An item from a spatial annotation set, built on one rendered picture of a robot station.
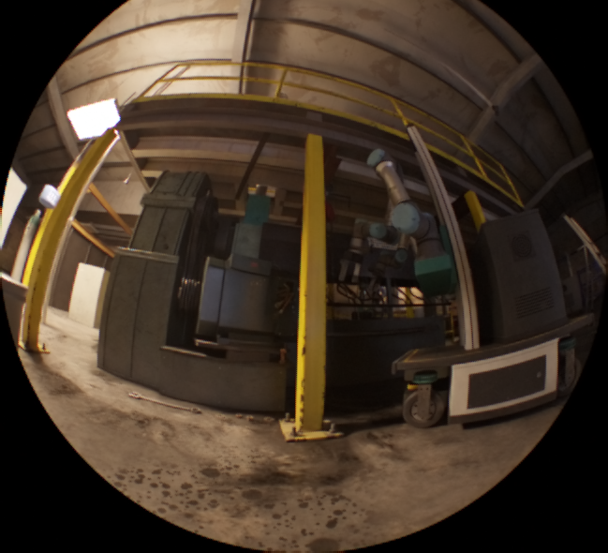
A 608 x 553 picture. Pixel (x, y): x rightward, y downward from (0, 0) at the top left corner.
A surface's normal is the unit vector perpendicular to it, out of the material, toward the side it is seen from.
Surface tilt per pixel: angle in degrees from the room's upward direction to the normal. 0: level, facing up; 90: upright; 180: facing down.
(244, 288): 90
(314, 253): 90
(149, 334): 90
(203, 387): 90
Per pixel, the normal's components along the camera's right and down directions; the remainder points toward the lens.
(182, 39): 0.00, 0.84
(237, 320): 0.53, -0.33
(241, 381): 0.22, -0.39
